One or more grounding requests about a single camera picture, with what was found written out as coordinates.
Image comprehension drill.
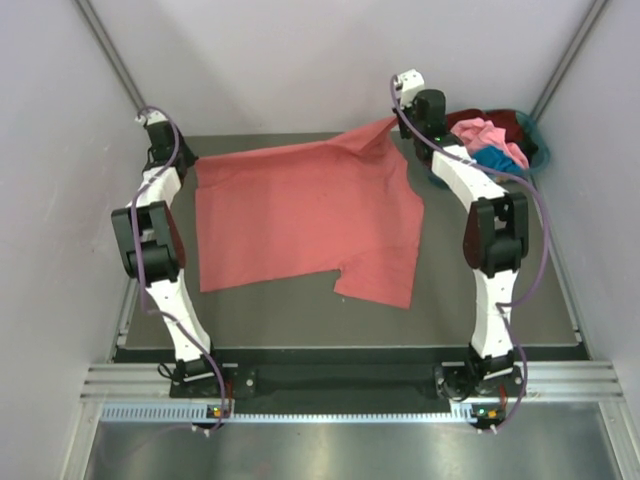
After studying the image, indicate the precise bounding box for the left aluminium corner post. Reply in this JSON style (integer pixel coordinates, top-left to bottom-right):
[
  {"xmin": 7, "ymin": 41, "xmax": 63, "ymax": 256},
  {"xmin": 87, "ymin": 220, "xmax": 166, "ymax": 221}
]
[{"xmin": 72, "ymin": 0, "xmax": 149, "ymax": 113}]

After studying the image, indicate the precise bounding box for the dark red t shirt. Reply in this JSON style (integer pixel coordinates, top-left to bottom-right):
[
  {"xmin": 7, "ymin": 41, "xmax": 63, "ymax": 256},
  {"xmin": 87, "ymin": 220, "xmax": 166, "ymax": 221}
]
[{"xmin": 446, "ymin": 109, "xmax": 524, "ymax": 153}]

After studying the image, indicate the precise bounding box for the coral red t shirt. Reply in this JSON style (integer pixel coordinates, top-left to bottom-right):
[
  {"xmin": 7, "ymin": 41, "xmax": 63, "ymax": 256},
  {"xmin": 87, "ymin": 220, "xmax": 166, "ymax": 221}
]
[{"xmin": 195, "ymin": 117, "xmax": 424, "ymax": 309}]

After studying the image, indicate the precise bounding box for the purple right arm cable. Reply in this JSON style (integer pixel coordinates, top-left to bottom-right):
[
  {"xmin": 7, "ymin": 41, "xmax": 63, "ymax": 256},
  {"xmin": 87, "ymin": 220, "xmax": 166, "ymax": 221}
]
[{"xmin": 388, "ymin": 74, "xmax": 552, "ymax": 435}]

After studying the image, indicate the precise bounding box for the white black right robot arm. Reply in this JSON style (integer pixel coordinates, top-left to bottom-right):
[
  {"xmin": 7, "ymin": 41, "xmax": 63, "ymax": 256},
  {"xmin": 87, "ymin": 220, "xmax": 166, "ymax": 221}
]
[{"xmin": 392, "ymin": 84, "xmax": 529, "ymax": 401}]

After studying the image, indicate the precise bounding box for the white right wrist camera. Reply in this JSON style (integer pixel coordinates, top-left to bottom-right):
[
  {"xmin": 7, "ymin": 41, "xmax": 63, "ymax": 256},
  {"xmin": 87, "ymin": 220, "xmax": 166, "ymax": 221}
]
[{"xmin": 391, "ymin": 69, "xmax": 425, "ymax": 109}]

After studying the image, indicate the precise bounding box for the aluminium corner post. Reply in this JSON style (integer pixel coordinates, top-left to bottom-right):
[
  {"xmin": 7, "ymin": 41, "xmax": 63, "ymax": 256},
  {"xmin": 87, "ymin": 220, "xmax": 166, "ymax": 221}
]
[
  {"xmin": 530, "ymin": 0, "xmax": 611, "ymax": 122},
  {"xmin": 72, "ymin": 0, "xmax": 149, "ymax": 113}
]

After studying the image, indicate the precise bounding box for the light pink t shirt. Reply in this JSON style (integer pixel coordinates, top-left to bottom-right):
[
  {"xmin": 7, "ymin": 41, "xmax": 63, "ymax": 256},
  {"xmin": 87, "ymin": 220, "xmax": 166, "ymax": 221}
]
[{"xmin": 451, "ymin": 117, "xmax": 529, "ymax": 174}]

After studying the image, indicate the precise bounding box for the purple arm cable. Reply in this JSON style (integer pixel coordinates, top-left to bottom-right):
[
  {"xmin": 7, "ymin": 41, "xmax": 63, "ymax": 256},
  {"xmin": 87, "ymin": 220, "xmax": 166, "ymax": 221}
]
[
  {"xmin": 97, "ymin": 104, "xmax": 236, "ymax": 471},
  {"xmin": 388, "ymin": 74, "xmax": 552, "ymax": 435}
]

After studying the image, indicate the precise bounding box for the teal plastic laundry basket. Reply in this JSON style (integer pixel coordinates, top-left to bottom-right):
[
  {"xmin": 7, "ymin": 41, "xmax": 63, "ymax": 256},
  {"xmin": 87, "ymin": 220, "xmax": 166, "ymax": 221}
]
[{"xmin": 418, "ymin": 110, "xmax": 550, "ymax": 177}]

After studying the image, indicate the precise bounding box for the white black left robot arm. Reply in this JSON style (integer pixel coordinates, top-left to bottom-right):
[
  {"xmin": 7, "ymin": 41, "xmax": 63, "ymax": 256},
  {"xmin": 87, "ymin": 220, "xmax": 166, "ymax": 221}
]
[{"xmin": 111, "ymin": 108, "xmax": 227, "ymax": 397}]

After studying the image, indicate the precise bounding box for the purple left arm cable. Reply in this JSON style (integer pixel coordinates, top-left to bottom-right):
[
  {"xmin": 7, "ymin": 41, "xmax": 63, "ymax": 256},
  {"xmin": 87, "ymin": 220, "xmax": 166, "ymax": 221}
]
[{"xmin": 97, "ymin": 104, "xmax": 236, "ymax": 471}]

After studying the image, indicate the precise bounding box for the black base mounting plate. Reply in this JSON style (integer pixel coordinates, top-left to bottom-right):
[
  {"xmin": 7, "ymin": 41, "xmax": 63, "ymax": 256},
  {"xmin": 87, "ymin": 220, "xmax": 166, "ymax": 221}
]
[{"xmin": 170, "ymin": 360, "xmax": 521, "ymax": 416}]

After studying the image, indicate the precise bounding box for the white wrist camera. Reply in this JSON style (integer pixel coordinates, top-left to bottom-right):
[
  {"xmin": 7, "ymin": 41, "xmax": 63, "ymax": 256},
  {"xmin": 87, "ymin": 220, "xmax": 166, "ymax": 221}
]
[
  {"xmin": 391, "ymin": 69, "xmax": 425, "ymax": 109},
  {"xmin": 135, "ymin": 108, "xmax": 169, "ymax": 128}
]

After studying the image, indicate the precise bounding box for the white slotted cable duct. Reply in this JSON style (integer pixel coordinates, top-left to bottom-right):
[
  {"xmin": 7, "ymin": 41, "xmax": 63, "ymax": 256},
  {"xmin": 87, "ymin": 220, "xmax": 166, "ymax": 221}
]
[{"xmin": 99, "ymin": 403, "xmax": 506, "ymax": 425}]

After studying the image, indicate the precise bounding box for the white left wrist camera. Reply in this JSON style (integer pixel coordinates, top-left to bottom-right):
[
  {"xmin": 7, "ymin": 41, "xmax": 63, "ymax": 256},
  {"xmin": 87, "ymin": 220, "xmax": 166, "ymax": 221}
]
[{"xmin": 135, "ymin": 108, "xmax": 169, "ymax": 128}]

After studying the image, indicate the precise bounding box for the blue t shirt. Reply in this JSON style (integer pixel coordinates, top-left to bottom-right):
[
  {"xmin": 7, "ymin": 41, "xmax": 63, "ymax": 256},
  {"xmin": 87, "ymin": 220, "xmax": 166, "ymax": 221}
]
[{"xmin": 471, "ymin": 146, "xmax": 521, "ymax": 174}]

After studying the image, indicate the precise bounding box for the right aluminium corner post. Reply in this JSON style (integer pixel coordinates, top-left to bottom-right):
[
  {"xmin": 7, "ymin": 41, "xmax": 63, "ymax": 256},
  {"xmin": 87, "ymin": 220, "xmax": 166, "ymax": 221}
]
[{"xmin": 530, "ymin": 0, "xmax": 611, "ymax": 122}]

